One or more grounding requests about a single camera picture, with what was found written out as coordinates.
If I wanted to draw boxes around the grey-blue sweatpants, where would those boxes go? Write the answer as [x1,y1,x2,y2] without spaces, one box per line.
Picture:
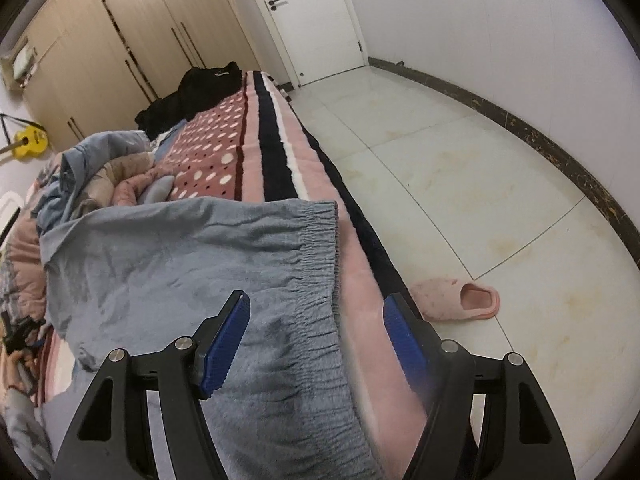
[40,197,382,479]

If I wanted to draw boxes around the black clothing pile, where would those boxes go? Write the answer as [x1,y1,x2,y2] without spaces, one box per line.
[134,61,243,141]

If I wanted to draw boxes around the pink slipper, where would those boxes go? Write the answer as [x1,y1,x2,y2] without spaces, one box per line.
[409,278,500,322]

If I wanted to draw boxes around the pink grey striped duvet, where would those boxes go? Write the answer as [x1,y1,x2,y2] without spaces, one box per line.
[1,152,176,322]

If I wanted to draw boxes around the yellow ukulele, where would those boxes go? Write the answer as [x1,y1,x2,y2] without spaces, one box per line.
[0,113,49,160]

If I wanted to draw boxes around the striped pink bed blanket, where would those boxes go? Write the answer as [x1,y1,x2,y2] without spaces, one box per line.
[29,69,432,480]

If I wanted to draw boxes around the wooden wardrobe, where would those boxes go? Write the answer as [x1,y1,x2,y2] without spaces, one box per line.
[1,0,260,151]

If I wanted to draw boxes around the white door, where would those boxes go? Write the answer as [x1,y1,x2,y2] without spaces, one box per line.
[262,0,364,86]

